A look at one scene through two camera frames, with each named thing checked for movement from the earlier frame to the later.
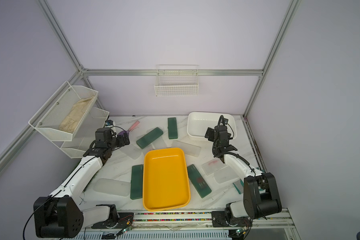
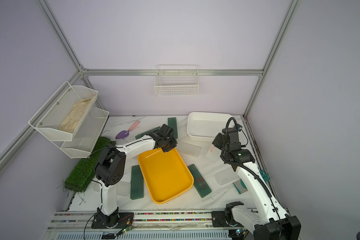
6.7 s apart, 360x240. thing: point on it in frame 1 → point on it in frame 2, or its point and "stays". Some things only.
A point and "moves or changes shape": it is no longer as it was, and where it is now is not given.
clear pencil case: [189, 149] stays
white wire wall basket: [176, 80] stays
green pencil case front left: [136, 182] stays
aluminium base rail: [272, 224] stays
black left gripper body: [119, 142] → [170, 144]
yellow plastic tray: [166, 184] moves or changes shape
